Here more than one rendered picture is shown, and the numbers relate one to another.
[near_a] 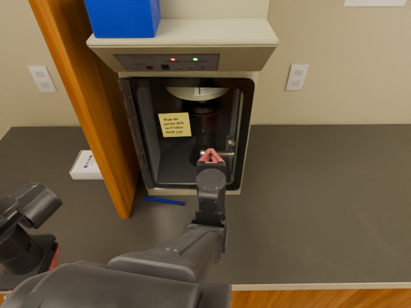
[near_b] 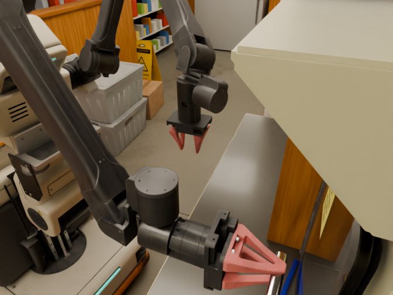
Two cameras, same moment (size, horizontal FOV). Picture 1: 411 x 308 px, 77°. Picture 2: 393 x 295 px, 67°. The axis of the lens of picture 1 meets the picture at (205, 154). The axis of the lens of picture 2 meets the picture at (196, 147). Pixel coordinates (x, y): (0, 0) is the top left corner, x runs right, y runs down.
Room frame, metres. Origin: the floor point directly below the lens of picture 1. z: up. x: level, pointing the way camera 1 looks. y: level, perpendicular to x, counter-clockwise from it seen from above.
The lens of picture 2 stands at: (0.48, -0.26, 1.55)
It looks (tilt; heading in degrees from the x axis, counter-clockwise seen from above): 35 degrees down; 112
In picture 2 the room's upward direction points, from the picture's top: straight up
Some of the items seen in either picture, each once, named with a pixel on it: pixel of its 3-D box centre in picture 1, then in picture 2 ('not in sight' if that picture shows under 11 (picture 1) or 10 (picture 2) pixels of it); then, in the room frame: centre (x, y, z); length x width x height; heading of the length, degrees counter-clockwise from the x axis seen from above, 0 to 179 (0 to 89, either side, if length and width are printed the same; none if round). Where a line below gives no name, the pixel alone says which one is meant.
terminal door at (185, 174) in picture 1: (191, 144); (317, 255); (0.54, 0.04, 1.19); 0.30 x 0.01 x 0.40; 89
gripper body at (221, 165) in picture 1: (211, 186); (199, 244); (0.38, -0.01, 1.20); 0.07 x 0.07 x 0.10; 0
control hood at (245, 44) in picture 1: (185, 55); (334, 61); (0.49, 0.04, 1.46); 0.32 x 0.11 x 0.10; 91
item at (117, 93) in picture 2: not in sight; (109, 90); (-1.14, 1.68, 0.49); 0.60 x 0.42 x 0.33; 91
